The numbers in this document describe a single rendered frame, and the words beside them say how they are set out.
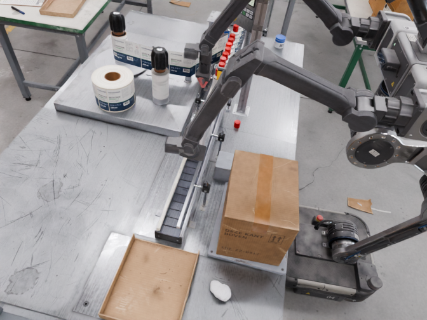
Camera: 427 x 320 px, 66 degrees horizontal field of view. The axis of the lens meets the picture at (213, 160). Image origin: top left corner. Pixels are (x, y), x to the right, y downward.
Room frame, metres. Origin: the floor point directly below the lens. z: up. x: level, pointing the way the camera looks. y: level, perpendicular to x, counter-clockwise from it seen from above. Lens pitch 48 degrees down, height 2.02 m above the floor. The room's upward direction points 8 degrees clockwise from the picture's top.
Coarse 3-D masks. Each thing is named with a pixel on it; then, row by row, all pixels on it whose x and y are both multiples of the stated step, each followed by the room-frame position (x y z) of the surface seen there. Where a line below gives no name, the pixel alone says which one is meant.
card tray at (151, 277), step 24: (144, 240) 0.59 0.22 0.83; (120, 264) 0.47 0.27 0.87; (144, 264) 0.50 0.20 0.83; (168, 264) 0.51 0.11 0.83; (192, 264) 0.52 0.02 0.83; (120, 288) 0.40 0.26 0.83; (144, 288) 0.41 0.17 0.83; (168, 288) 0.42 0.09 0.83; (120, 312) 0.32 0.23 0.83; (144, 312) 0.33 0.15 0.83; (168, 312) 0.34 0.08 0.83
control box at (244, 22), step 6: (258, 0) 1.43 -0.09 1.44; (270, 0) 1.49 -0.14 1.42; (246, 6) 1.47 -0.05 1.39; (270, 6) 1.49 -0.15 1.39; (240, 18) 1.48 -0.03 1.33; (246, 18) 1.46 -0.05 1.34; (240, 24) 1.48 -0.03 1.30; (246, 24) 1.46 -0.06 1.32; (252, 24) 1.43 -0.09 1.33; (264, 24) 1.48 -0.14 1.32
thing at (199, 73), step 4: (200, 64) 1.34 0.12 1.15; (204, 64) 1.33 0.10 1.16; (208, 64) 1.34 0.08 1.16; (200, 68) 1.34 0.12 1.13; (204, 68) 1.33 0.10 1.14; (208, 68) 1.34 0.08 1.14; (212, 68) 1.39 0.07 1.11; (196, 72) 1.33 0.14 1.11; (200, 72) 1.34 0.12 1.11; (204, 72) 1.33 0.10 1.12; (208, 72) 1.34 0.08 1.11; (196, 76) 1.31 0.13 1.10; (200, 76) 1.31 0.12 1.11; (204, 76) 1.31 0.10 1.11; (208, 76) 1.32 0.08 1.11
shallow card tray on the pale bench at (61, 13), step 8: (48, 0) 2.40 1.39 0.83; (56, 0) 2.47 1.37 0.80; (64, 0) 2.49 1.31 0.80; (72, 0) 2.51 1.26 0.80; (80, 0) 2.52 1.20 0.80; (40, 8) 2.25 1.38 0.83; (48, 8) 2.32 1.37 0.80; (56, 8) 2.34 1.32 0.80; (64, 8) 2.36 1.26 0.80; (72, 8) 2.38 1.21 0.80; (80, 8) 2.40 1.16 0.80; (56, 16) 2.23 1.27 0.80; (64, 16) 2.24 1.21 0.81; (72, 16) 2.24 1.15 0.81
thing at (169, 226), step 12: (240, 48) 2.02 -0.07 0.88; (216, 120) 1.28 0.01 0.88; (192, 168) 0.94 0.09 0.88; (180, 180) 0.86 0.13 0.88; (180, 192) 0.80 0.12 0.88; (192, 192) 0.81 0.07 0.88; (180, 204) 0.74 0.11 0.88; (168, 216) 0.68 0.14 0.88; (168, 228) 0.63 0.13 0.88; (180, 228) 0.64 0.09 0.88
